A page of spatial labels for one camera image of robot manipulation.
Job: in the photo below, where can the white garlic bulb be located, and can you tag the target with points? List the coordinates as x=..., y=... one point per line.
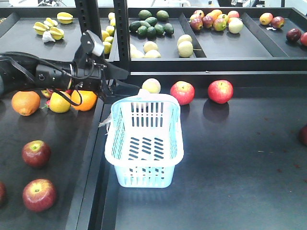
x=47, y=37

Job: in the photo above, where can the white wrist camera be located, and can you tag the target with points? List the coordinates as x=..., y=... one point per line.
x=91, y=43

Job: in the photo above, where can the black fruit display stand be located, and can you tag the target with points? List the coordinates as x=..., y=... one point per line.
x=243, y=167

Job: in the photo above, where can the orange fruit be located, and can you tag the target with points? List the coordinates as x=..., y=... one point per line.
x=25, y=102
x=86, y=100

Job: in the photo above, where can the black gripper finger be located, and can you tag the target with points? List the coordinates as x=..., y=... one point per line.
x=114, y=90
x=114, y=72

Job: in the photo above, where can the light blue plastic basket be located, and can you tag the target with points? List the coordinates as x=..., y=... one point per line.
x=144, y=141

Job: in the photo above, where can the yellow starfruit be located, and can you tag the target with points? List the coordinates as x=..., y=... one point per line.
x=65, y=17

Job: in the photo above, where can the dark red apple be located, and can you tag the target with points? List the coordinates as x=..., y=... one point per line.
x=3, y=193
x=39, y=195
x=47, y=93
x=36, y=153

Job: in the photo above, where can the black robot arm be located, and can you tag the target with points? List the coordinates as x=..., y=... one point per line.
x=22, y=71

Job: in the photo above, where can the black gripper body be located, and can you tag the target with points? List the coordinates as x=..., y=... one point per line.
x=86, y=73

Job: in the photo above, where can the yellow lemon-like fruit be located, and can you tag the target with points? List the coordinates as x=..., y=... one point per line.
x=58, y=104

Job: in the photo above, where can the pale yellow peach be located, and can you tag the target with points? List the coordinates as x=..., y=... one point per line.
x=152, y=85

